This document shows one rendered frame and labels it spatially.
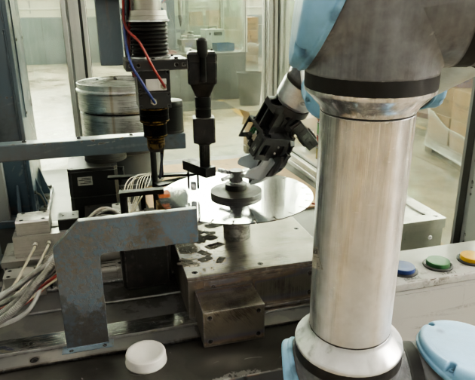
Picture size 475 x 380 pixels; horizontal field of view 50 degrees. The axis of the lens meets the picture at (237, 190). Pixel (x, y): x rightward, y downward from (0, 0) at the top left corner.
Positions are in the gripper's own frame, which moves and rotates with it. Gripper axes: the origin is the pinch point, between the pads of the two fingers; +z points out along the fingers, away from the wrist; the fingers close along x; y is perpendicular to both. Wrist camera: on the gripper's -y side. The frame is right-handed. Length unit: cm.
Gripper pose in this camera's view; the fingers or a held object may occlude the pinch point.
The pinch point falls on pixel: (255, 179)
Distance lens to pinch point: 108.4
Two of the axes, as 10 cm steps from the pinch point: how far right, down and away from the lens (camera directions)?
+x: 4.3, 7.2, -5.5
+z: -4.1, 7.0, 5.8
